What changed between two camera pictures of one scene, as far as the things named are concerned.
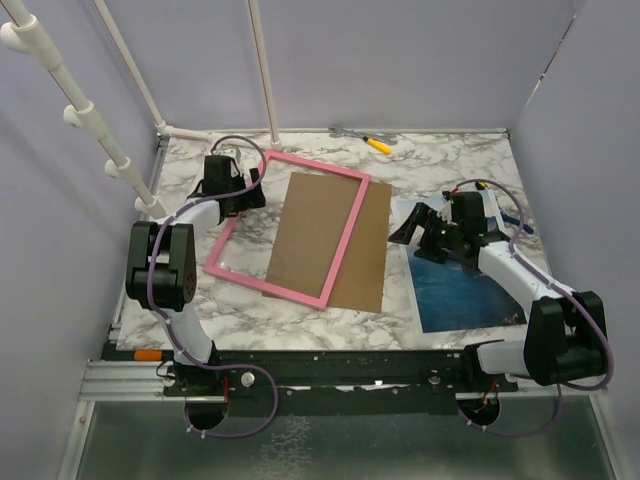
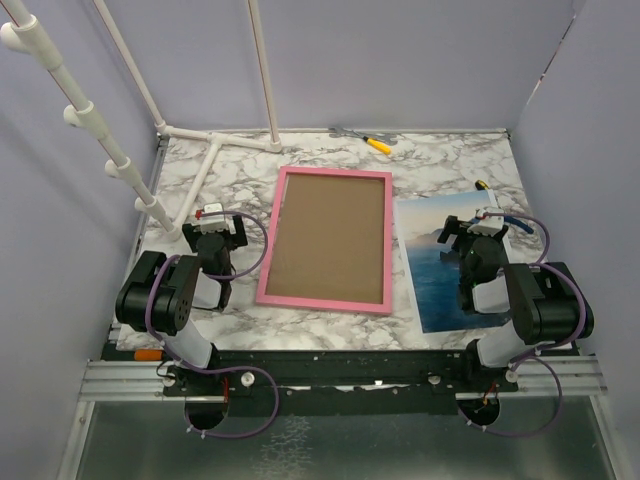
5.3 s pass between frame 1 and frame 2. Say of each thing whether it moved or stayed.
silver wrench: stayed
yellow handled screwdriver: stayed
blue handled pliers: stayed
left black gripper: moved
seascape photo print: stayed
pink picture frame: moved
